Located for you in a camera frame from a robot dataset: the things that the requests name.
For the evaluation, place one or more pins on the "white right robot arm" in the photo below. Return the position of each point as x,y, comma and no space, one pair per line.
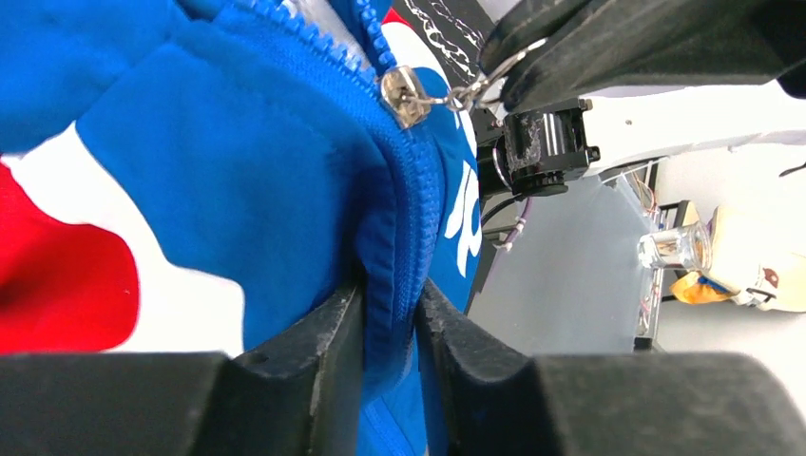
591,133

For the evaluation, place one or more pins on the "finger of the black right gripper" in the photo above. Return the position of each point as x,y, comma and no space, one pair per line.
675,43
540,38

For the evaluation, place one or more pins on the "white yellow cloth bundle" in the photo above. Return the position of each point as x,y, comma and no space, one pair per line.
750,266

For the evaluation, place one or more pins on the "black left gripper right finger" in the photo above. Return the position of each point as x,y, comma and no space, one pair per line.
482,397

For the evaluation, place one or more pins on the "clear glass jar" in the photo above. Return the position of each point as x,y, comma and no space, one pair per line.
688,248

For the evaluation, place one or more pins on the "blue red white jacket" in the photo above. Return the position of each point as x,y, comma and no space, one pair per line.
182,176

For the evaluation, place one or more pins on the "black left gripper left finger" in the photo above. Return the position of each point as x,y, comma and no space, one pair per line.
296,394

